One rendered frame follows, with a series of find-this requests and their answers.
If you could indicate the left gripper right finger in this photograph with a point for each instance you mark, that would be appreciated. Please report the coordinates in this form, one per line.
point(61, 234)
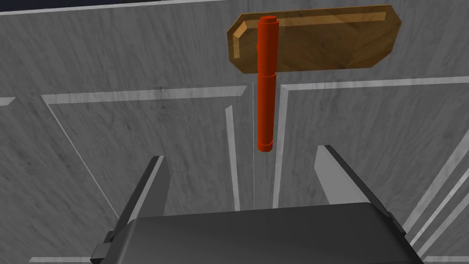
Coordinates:
point(339, 179)

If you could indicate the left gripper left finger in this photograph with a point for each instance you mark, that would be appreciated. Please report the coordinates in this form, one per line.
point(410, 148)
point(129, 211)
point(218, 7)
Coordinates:
point(154, 190)

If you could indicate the red marker pen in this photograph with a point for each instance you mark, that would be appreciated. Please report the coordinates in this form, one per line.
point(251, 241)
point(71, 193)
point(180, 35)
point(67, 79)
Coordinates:
point(266, 95)

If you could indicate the brown wooden tray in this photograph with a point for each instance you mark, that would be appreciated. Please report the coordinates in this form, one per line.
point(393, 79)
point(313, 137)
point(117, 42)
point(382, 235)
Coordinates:
point(329, 42)

